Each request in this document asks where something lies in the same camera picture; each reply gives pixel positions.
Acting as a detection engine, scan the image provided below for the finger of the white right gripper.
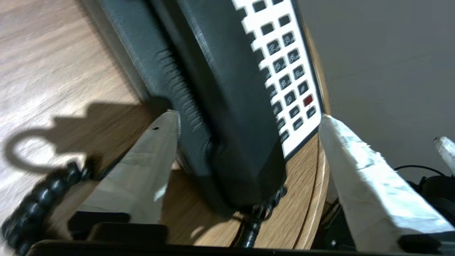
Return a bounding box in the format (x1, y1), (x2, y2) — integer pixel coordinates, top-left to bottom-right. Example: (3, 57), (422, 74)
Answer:
(433, 137), (455, 176)

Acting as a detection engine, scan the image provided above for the black phone cord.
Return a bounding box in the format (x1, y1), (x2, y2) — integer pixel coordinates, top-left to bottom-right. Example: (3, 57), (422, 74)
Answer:
(0, 162), (288, 256)

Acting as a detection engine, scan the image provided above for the black telephone handset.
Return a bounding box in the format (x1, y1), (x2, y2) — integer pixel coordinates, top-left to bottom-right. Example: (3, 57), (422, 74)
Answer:
(148, 0), (288, 214)

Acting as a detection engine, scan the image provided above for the round wooden bedside table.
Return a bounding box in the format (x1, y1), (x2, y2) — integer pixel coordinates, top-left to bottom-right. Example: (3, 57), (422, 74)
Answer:
(0, 0), (331, 249)

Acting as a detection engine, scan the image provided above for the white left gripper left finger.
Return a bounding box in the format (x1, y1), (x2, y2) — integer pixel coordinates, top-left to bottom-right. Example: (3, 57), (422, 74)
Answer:
(68, 110), (182, 245)

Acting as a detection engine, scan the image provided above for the tangled black floor cable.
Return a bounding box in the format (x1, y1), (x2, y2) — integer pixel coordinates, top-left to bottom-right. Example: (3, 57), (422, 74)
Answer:
(393, 164), (455, 228)

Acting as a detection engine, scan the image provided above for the black telephone base white keypad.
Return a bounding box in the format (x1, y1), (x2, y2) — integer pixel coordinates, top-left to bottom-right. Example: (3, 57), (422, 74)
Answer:
(80, 0), (325, 214)

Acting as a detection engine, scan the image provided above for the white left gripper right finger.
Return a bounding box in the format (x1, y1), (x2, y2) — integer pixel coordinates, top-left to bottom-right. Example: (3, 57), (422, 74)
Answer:
(317, 114), (455, 254)

